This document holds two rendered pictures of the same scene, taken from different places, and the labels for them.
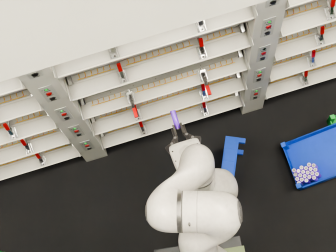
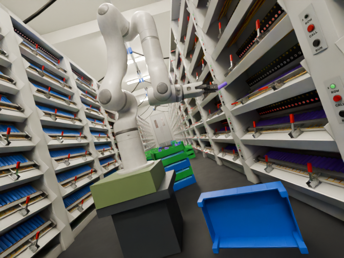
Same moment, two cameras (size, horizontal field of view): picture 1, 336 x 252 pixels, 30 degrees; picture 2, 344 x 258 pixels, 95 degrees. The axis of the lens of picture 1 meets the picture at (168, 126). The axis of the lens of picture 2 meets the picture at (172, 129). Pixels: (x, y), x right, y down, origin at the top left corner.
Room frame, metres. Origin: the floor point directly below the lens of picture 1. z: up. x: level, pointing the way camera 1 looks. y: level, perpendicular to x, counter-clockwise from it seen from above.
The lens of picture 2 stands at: (0.36, -0.79, 0.47)
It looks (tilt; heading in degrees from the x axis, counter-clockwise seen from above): 3 degrees up; 91
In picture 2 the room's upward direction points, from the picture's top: 18 degrees counter-clockwise
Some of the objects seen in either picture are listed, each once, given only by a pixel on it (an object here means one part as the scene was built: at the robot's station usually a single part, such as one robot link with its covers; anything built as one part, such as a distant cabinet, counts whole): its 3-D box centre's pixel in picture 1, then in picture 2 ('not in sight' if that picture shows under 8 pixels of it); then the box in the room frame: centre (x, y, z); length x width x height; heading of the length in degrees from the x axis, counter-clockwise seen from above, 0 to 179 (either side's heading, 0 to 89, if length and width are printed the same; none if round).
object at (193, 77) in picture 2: not in sight; (201, 88); (0.80, 1.03, 0.89); 0.20 x 0.09 x 1.78; 4
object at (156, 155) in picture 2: not in sight; (167, 150); (0.22, 0.74, 0.36); 0.30 x 0.20 x 0.08; 17
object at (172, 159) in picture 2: not in sight; (169, 157); (0.22, 0.74, 0.28); 0.30 x 0.20 x 0.08; 17
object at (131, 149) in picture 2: not in sight; (131, 150); (0.11, 0.01, 0.47); 0.19 x 0.19 x 0.18
